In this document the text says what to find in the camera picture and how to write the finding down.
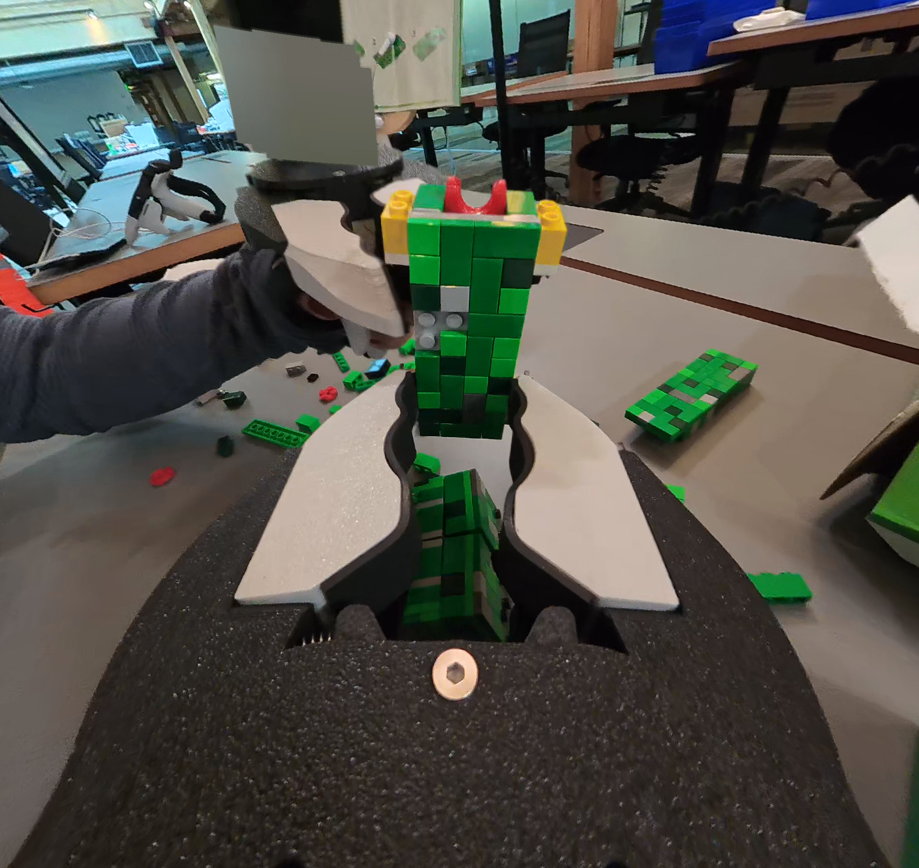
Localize toy brick tower model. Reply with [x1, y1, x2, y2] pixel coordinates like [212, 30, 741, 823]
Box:
[381, 177, 568, 440]

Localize black office chair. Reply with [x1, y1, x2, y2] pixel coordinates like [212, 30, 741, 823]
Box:
[826, 78, 919, 201]
[574, 132, 694, 219]

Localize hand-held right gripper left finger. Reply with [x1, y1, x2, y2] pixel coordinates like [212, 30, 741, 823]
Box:
[235, 372, 425, 621]

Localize long green brick plate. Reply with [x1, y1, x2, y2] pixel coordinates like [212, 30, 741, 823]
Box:
[241, 418, 311, 450]

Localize green brick block tan studs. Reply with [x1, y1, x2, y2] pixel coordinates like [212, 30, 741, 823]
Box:
[401, 467, 514, 644]

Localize grey table with wooden edge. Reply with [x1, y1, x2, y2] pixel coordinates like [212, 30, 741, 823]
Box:
[25, 150, 252, 306]

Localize green cardboard box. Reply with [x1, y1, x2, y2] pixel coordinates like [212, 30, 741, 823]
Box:
[820, 195, 919, 566]

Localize scattered small loose bricks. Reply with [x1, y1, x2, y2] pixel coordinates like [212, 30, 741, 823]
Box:
[194, 340, 446, 477]

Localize grey desk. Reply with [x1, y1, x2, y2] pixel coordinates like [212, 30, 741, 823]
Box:
[0, 203, 919, 868]

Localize orange red plastic object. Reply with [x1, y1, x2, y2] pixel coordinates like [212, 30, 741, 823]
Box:
[0, 254, 55, 317]

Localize open instruction booklet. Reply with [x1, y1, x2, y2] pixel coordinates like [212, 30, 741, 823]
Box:
[337, 0, 465, 113]

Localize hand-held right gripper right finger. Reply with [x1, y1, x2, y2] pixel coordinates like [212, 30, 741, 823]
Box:
[499, 374, 682, 625]

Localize person's left forearm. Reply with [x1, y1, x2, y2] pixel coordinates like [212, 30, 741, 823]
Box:
[0, 242, 346, 445]

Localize black mesh chair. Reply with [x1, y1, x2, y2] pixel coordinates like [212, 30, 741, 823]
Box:
[516, 11, 573, 82]

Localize black stand with round disc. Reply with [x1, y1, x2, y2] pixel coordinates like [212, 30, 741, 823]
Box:
[485, 0, 521, 190]

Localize person's left hand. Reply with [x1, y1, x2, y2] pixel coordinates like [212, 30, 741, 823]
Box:
[293, 291, 347, 325]

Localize green pixel brick panel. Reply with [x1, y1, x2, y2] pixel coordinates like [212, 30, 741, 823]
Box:
[623, 348, 760, 445]

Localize white cloth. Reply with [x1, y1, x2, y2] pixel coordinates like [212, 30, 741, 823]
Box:
[732, 8, 807, 33]

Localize black monitor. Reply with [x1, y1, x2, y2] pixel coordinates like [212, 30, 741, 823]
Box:
[0, 96, 76, 266]

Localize wooden pillar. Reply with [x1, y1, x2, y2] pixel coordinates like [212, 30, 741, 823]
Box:
[571, 0, 624, 207]

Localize spare white hand-held gripper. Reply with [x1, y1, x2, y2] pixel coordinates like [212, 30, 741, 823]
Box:
[124, 148, 228, 246]

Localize brown-edged table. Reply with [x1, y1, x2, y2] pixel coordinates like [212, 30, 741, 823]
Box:
[707, 2, 919, 219]
[459, 56, 751, 212]

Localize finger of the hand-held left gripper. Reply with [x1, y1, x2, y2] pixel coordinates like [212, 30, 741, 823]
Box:
[370, 177, 449, 208]
[271, 199, 406, 361]

